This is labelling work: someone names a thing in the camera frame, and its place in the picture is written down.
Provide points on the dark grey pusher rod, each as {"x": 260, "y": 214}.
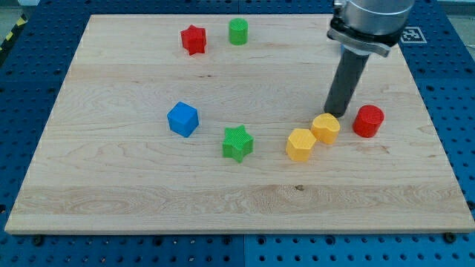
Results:
{"x": 346, "y": 78}

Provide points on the green star block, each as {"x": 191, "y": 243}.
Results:
{"x": 237, "y": 143}

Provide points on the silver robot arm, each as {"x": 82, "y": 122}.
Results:
{"x": 363, "y": 27}

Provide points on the red star block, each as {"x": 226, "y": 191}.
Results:
{"x": 194, "y": 39}

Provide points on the red cylinder block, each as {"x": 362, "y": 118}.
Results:
{"x": 368, "y": 121}

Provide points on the white fiducial marker tag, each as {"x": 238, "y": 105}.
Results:
{"x": 412, "y": 35}

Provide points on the yellow heart block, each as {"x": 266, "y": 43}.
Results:
{"x": 325, "y": 128}

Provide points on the yellow hexagon block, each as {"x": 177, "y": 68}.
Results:
{"x": 300, "y": 144}

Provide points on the green cylinder block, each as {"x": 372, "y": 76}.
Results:
{"x": 238, "y": 31}

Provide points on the blue cube block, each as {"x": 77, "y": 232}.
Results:
{"x": 183, "y": 119}

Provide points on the wooden board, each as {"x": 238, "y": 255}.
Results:
{"x": 108, "y": 163}

